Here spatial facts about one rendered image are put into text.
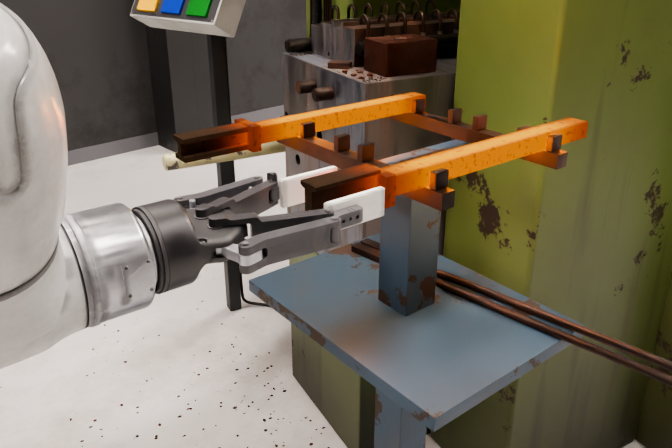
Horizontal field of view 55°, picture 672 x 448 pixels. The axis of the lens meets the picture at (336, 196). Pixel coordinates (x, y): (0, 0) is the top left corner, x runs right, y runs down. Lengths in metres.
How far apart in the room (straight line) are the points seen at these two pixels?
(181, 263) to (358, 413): 1.09
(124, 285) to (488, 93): 0.88
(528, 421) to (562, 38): 0.79
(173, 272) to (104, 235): 0.06
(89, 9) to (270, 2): 1.18
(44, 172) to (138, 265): 0.16
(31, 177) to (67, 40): 3.33
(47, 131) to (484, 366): 0.64
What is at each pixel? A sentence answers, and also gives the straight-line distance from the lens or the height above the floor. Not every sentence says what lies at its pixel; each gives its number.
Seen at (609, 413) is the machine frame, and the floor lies 0.14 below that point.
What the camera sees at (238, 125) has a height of 0.94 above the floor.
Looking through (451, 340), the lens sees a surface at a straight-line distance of 0.90.
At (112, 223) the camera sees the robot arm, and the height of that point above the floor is 0.97.
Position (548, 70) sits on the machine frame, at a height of 0.96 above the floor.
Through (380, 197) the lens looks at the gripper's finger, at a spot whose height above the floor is 0.94.
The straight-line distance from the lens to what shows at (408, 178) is 0.69.
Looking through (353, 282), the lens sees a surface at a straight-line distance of 1.02.
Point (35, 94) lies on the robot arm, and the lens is 0.35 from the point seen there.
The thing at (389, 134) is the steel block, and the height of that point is 0.81.
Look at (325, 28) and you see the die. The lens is 1.47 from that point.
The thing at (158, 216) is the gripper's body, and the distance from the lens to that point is 0.54.
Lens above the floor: 1.17
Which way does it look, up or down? 22 degrees down
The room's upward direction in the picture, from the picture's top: straight up
